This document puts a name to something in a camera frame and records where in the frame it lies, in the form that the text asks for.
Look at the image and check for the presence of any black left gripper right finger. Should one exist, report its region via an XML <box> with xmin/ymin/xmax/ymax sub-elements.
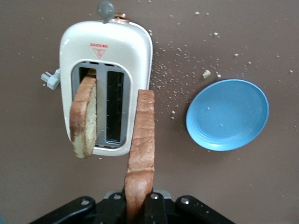
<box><xmin>143</xmin><ymin>192</ymin><xmax>235</xmax><ymax>224</ymax></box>

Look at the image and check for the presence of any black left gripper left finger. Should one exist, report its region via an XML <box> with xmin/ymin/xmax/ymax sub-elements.
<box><xmin>30</xmin><ymin>190</ymin><xmax>128</xmax><ymax>224</ymax></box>

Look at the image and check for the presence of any brown bread slice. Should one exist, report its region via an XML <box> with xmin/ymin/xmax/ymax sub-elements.
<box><xmin>123</xmin><ymin>89</ymin><xmax>156</xmax><ymax>224</ymax></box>
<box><xmin>69</xmin><ymin>68</ymin><xmax>98</xmax><ymax>159</ymax></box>

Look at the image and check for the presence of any blue plate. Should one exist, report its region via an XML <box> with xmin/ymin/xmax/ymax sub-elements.
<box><xmin>185</xmin><ymin>78</ymin><xmax>270</xmax><ymax>152</ymax></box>

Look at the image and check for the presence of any brown tablecloth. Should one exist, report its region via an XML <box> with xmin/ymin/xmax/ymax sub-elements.
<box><xmin>0</xmin><ymin>0</ymin><xmax>299</xmax><ymax>224</ymax></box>

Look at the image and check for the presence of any white toaster power plug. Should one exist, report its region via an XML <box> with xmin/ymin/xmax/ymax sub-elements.
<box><xmin>41</xmin><ymin>68</ymin><xmax>62</xmax><ymax>91</ymax></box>

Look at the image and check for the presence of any white toaster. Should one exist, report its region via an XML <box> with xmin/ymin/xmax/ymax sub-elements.
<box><xmin>58</xmin><ymin>0</ymin><xmax>154</xmax><ymax>157</ymax></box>

